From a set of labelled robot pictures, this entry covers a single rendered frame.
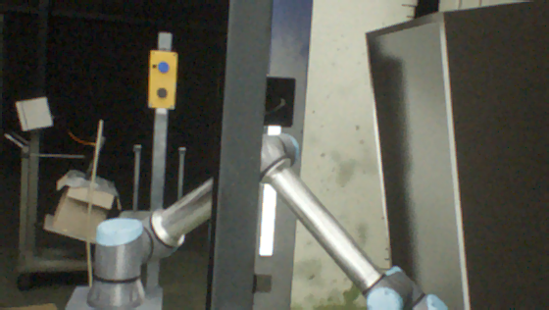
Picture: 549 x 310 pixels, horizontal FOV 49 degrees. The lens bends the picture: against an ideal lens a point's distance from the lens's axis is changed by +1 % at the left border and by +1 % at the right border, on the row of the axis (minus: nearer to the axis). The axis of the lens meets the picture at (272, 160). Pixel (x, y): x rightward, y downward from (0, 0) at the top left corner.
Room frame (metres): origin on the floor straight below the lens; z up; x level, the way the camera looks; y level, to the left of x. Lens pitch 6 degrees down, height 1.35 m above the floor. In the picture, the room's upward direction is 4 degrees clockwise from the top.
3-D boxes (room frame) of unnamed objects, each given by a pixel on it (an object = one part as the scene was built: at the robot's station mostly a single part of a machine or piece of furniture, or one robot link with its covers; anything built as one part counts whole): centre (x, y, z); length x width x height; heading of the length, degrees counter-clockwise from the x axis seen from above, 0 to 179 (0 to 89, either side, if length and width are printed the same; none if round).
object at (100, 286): (1.98, 0.50, 0.69); 0.19 x 0.19 x 0.10
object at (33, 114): (4.13, 1.45, 0.64); 0.73 x 0.50 x 1.27; 110
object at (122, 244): (1.99, 0.49, 0.83); 0.17 x 0.15 x 0.18; 156
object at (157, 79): (2.81, 0.54, 1.42); 0.12 x 0.06 x 0.26; 100
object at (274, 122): (0.82, 0.02, 1.35); 0.09 x 0.07 x 0.07; 100
